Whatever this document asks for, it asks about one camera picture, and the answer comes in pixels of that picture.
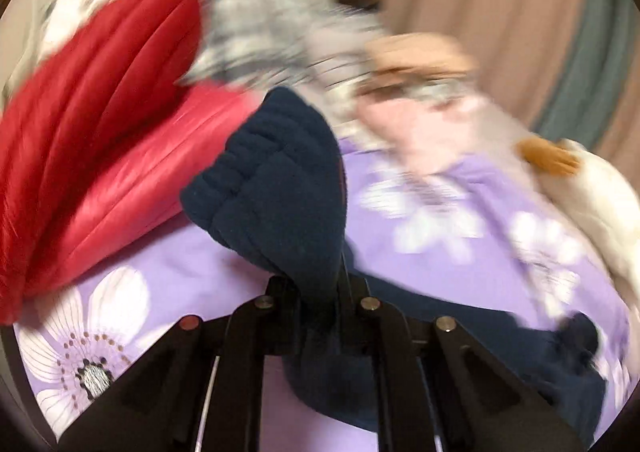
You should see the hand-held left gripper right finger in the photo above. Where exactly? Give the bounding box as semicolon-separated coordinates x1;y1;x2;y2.
334;252;584;452

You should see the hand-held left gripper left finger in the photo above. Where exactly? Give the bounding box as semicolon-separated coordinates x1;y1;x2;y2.
57;276;307;452

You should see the navy blue fleece garment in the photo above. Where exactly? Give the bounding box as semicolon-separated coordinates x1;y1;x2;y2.
180;86;608;445

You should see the purple floral bed sheet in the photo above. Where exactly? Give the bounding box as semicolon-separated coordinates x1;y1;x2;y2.
15;142;633;452

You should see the pink garment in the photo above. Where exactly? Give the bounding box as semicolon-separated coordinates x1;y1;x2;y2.
350;77;493;178

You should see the red puffer jacket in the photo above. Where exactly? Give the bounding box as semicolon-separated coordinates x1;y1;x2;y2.
0;0;261;328

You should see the peach cloth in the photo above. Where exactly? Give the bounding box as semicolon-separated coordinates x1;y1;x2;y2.
365;32;478;83

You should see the white goose plush toy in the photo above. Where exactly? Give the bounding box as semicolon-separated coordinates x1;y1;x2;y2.
517;135;640;293

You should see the teal curtain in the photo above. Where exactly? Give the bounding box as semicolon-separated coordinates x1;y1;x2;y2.
530;0;638;148

